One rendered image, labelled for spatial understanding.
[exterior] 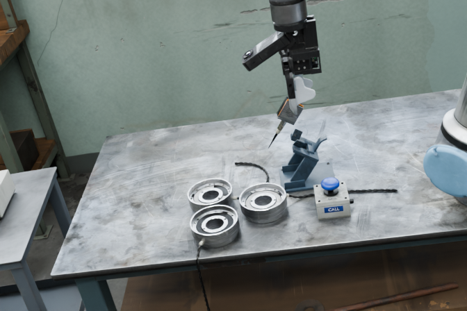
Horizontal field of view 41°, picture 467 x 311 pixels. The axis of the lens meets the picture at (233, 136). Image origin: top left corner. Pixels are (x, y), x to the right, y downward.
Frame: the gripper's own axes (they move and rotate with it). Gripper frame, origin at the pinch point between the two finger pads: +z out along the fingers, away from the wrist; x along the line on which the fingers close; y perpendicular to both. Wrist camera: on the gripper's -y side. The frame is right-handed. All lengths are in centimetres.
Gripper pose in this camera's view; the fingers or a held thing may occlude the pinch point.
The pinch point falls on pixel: (291, 106)
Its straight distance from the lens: 139.9
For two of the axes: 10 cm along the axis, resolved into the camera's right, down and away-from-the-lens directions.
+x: 0.0, -4.9, 8.7
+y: 9.9, -1.4, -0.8
